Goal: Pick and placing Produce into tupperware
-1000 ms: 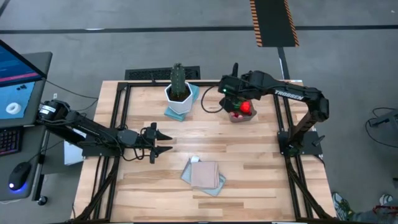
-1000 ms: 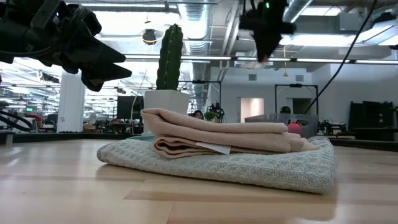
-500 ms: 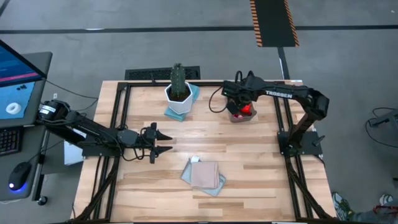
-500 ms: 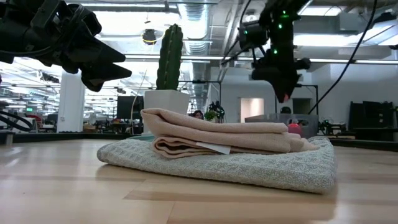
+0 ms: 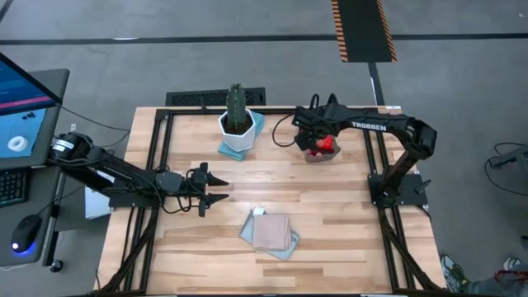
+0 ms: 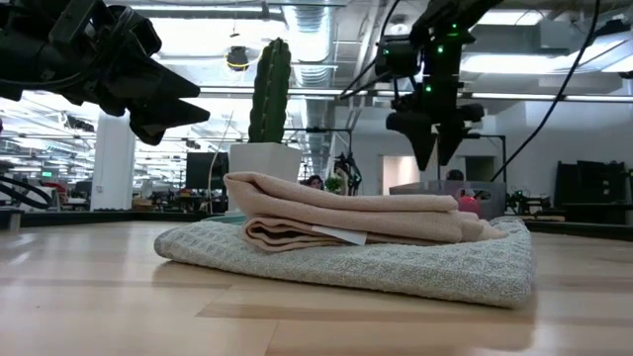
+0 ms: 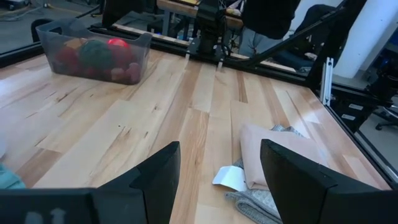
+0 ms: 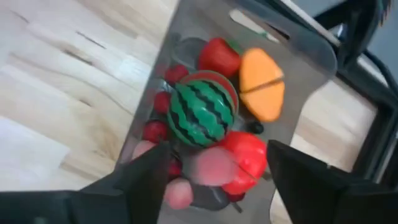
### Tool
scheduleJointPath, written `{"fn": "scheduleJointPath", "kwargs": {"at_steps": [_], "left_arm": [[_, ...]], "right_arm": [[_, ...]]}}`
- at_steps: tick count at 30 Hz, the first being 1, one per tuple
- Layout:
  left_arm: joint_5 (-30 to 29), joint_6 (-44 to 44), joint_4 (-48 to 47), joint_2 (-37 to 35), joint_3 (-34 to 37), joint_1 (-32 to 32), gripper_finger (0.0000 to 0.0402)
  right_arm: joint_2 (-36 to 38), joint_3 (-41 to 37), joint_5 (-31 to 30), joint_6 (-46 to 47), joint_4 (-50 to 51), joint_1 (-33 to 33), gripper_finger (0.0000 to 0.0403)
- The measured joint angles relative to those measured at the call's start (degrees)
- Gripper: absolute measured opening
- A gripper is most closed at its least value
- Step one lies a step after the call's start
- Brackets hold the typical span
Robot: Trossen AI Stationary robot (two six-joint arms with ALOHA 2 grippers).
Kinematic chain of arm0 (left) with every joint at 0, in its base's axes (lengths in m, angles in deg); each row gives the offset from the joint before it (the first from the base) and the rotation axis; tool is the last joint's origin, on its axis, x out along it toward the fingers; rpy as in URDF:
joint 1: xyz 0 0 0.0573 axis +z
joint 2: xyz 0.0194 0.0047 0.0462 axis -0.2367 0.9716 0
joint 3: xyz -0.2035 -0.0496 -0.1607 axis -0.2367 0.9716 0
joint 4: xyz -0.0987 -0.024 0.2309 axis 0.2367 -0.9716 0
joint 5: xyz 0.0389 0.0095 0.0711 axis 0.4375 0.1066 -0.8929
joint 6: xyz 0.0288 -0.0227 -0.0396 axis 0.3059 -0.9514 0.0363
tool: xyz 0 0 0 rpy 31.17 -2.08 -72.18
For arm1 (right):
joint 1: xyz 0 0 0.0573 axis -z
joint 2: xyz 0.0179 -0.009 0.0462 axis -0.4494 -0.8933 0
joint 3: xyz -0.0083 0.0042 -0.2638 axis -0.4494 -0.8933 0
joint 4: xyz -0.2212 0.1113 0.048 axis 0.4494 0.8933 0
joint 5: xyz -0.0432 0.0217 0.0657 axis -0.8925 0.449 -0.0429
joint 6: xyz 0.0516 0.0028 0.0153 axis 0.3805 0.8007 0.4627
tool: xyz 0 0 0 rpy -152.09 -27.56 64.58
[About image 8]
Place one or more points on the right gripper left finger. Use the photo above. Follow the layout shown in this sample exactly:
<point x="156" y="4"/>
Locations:
<point x="133" y="199"/>

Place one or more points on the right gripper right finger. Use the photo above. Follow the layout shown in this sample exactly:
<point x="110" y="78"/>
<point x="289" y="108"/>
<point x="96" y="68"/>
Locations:
<point x="317" y="199"/>

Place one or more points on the pink toy peach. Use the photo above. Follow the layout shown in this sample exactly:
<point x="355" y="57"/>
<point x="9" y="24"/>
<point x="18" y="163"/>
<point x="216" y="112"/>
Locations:
<point x="214" y="166"/>
<point x="178" y="193"/>
<point x="143" y="149"/>

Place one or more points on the red toy cherry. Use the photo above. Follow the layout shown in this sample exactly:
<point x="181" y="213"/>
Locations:
<point x="155" y="131"/>
<point x="176" y="74"/>
<point x="162" y="102"/>
<point x="175" y="168"/>

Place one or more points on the red toy tomato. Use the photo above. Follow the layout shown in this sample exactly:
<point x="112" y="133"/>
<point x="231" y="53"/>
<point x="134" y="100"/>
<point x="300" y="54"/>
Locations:
<point x="248" y="155"/>

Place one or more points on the dark toy blueberry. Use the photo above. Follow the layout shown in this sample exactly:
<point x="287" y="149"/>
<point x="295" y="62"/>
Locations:
<point x="255" y="127"/>

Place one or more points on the green toy watermelon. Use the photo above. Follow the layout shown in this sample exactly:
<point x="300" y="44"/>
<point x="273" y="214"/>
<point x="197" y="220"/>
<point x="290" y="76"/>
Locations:
<point x="200" y="112"/>

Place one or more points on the red toy strawberry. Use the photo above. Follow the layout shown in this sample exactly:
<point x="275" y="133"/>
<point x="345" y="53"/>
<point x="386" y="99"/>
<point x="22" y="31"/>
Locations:
<point x="219" y="57"/>

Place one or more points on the grey translucent plastic container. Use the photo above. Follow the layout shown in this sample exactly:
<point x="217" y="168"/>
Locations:
<point x="304" y="62"/>

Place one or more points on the black aluminium table frame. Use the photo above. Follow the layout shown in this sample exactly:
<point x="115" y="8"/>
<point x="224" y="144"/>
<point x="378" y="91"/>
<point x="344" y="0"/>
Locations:
<point x="382" y="118"/>

